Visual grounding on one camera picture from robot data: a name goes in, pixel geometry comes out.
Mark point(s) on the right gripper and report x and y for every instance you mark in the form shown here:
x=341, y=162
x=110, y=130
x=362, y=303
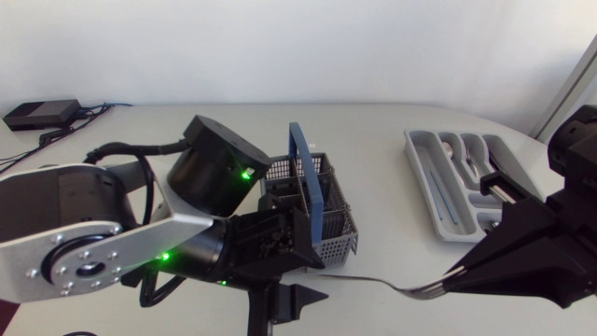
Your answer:
x=576, y=219

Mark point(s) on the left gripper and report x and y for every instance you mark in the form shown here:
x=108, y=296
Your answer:
x=261, y=242

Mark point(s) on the steel fork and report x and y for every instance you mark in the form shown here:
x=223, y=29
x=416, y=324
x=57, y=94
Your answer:
x=373, y=280

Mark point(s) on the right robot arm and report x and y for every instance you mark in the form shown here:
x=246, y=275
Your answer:
x=576, y=140

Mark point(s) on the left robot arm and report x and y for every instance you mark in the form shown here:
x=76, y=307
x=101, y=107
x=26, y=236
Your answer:
x=140, y=233

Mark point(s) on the grey cutlery basket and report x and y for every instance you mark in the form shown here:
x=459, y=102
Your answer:
x=336, y=205

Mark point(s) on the grey cutlery tray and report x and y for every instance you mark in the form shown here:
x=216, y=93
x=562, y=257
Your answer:
x=434, y=158

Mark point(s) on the thin blue stick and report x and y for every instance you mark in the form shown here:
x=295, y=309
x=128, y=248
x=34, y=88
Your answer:
x=448, y=205
x=436, y=196

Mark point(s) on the steel spoon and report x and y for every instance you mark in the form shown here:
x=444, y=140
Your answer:
x=448, y=149
x=470, y=161

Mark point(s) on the dark mat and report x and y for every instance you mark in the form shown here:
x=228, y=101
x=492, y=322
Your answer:
x=7, y=319

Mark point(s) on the black power brick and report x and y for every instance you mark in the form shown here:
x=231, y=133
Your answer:
x=39, y=114

